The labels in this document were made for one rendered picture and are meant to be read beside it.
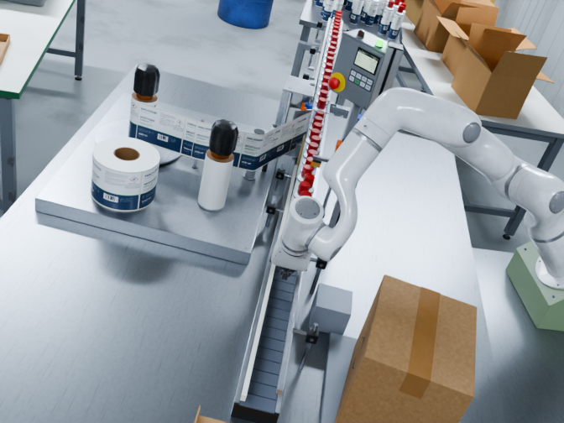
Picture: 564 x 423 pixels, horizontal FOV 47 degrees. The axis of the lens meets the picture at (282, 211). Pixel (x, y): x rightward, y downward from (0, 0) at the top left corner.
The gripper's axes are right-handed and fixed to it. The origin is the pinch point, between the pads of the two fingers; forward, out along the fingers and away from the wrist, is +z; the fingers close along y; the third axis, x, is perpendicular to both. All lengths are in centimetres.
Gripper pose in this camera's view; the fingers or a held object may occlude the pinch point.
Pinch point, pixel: (285, 272)
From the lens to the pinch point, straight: 180.7
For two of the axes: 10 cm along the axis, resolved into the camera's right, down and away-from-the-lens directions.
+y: -9.7, -2.5, -0.1
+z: -1.6, 5.6, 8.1
